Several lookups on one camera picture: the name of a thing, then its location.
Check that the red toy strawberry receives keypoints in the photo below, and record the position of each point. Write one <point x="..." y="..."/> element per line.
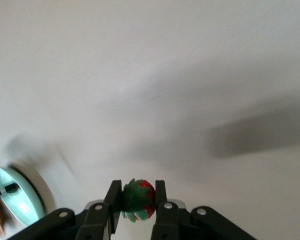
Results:
<point x="140" y="197"/>

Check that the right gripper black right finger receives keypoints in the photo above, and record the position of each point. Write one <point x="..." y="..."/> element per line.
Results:
<point x="161" y="195"/>

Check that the light green round plate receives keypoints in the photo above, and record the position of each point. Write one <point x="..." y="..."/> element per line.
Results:
<point x="20" y="200"/>

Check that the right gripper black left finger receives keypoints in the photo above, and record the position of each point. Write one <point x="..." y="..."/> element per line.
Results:
<point x="113" y="195"/>

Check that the large table cover mat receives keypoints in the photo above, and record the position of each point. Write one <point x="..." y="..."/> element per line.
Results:
<point x="150" y="75"/>

